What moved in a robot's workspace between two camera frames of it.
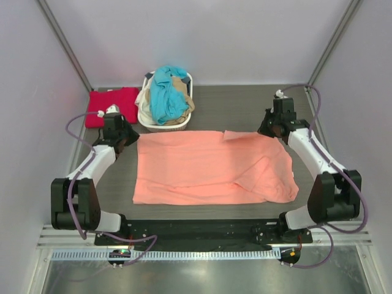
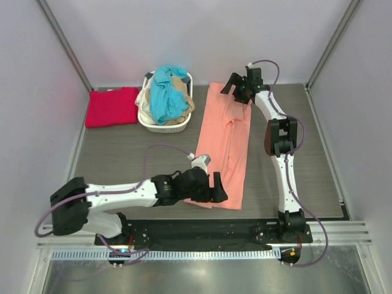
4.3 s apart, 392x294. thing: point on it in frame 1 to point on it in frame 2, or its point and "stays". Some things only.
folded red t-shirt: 125,98 stays
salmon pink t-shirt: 212,168 to 223,143
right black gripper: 263,130 to 235,79
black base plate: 201,232 stays
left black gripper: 134,135 to 212,194
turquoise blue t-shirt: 167,100 stays
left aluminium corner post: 62,42 stays
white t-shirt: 143,100 stays
